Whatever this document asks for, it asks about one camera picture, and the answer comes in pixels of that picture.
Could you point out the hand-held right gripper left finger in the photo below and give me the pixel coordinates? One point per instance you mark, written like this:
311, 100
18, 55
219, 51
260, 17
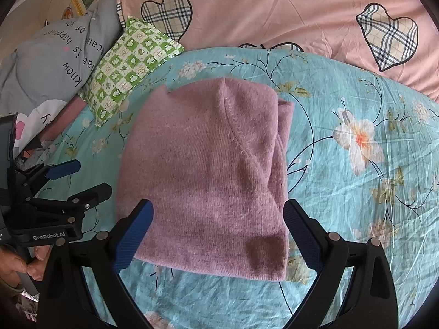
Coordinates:
133, 236

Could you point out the pink knit sweater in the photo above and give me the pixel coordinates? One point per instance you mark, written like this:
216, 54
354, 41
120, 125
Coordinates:
205, 178

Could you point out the pink duvet with plaid hearts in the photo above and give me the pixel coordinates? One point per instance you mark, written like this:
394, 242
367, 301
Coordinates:
274, 10

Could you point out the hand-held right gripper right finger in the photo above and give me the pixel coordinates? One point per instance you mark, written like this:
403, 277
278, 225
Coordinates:
301, 236

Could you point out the dark pink bed sheet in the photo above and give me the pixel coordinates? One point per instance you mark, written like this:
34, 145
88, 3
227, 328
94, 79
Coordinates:
67, 114

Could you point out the grey printed pillow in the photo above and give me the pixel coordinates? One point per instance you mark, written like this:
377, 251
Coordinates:
51, 61

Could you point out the person's left hand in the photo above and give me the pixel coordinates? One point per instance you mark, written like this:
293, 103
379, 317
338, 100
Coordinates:
17, 267

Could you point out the green checkered pillow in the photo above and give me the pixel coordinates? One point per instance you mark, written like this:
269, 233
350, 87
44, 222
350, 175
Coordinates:
130, 65

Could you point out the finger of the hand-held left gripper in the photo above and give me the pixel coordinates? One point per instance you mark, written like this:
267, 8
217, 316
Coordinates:
91, 194
63, 170

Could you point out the teal floral bed sheet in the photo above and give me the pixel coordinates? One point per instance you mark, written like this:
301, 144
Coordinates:
343, 195

